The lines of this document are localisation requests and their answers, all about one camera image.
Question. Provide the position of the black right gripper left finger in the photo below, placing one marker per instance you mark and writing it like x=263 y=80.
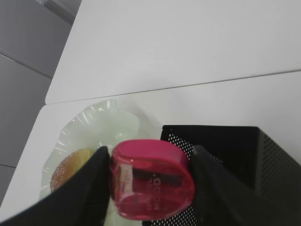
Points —
x=82 y=201

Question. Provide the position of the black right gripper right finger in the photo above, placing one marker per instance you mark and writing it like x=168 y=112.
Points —
x=222 y=200

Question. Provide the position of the sugared bread roll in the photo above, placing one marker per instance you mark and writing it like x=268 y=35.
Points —
x=69 y=167

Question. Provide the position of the pink pencil sharpener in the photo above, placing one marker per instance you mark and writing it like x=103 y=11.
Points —
x=150 y=179

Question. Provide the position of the black mesh pen holder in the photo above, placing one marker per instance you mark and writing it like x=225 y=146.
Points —
x=247 y=153

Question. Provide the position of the pale green wavy plate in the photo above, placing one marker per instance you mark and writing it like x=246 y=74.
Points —
x=100 y=124

